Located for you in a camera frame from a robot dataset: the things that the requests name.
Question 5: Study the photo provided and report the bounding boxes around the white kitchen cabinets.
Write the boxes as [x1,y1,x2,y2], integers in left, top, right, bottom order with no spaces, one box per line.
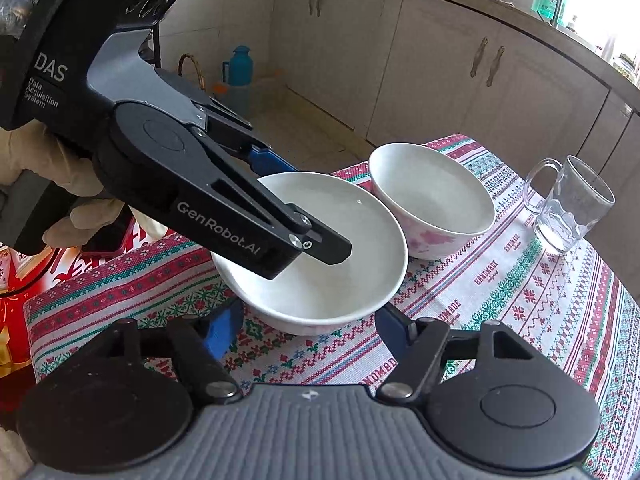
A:
[267,0,640,241]

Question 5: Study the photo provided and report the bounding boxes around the red green patterned tablecloth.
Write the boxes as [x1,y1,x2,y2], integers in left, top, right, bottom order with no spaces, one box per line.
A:
[24,133,640,480]

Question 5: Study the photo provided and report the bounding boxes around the green plastic bottle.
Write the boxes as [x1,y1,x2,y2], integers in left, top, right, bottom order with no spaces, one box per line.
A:
[532,0,568,26]

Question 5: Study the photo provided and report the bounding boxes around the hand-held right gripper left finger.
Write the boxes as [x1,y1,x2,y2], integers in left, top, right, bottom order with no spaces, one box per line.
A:
[97,300,246,403]

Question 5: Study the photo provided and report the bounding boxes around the clear glass mug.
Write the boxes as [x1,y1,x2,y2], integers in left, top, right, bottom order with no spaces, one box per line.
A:
[523,155,616,255]

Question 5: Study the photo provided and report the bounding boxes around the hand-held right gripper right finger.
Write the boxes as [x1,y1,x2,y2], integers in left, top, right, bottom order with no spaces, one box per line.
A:
[374,304,537,405]

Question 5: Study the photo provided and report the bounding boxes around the teal thermos flask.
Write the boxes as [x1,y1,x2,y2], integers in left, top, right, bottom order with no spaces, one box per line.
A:
[222,45,252,116]

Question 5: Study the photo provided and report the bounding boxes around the white bowl pink flower print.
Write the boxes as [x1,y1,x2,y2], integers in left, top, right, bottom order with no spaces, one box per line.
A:
[210,171,408,337]
[368,143,496,261]

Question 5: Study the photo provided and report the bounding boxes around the wicker basket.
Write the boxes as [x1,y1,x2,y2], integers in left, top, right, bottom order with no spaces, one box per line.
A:
[177,52,211,96]

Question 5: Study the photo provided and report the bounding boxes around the person's left hand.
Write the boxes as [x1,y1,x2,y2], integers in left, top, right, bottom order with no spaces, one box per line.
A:
[0,121,168,248]

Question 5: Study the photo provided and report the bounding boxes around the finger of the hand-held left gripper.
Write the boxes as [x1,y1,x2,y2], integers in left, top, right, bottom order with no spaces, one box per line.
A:
[192,97,299,177]
[134,132,353,281]

